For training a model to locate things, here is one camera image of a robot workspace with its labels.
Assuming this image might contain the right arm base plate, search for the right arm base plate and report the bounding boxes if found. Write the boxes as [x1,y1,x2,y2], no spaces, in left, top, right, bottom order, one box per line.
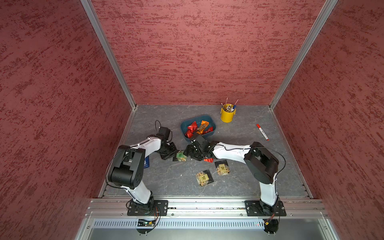
[245,199,287,217]

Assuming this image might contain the red white marker pen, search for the red white marker pen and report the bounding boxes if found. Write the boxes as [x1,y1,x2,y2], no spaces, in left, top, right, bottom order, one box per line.
[257,124,270,141]

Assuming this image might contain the blue black stapler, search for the blue black stapler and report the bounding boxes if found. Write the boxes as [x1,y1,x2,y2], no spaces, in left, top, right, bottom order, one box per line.
[144,156,150,169]

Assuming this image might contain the aluminium front rail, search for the aluminium front rail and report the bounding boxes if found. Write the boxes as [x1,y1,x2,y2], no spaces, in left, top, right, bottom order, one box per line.
[85,197,330,219]

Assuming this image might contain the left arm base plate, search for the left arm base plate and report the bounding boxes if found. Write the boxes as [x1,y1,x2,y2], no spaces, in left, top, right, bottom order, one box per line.
[126,200,169,217]

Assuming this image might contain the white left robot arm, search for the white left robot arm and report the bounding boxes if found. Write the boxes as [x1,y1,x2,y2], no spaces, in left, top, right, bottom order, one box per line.
[106,127,178,211]

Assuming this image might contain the aluminium corner profile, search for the aluminium corner profile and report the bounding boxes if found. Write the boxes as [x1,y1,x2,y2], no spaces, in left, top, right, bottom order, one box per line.
[269,0,338,111]
[81,0,137,111]

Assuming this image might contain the yellow metal pencil bucket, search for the yellow metal pencil bucket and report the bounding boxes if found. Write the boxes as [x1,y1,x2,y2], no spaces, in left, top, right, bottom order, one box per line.
[221,104,236,123]

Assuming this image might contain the orange foil tea bag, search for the orange foil tea bag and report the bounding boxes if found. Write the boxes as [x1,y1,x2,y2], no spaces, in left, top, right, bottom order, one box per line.
[197,121,210,135]

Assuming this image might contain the aluminium corner profile left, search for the aluminium corner profile left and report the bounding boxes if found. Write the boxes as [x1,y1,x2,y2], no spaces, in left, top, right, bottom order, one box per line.
[81,0,137,111]

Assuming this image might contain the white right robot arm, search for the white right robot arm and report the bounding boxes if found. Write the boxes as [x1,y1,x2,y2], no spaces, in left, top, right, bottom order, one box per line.
[184,135,280,207]

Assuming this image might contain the aluminium corner profile right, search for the aluminium corner profile right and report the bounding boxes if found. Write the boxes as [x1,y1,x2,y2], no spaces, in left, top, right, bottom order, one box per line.
[269,0,338,111]

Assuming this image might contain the clear tea bag green label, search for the clear tea bag green label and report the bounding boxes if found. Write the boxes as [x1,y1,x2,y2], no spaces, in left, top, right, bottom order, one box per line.
[173,151,188,162]

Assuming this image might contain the teal plastic storage box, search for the teal plastic storage box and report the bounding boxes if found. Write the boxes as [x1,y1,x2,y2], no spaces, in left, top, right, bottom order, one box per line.
[180,115,216,143]

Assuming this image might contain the red foil tea bag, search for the red foil tea bag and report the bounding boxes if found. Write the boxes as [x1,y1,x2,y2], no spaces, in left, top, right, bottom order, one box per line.
[185,129,194,139]
[204,158,214,163]
[188,121,198,133]
[204,127,214,134]

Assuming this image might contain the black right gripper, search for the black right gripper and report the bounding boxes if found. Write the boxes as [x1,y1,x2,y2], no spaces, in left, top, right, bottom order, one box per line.
[182,144,205,161]

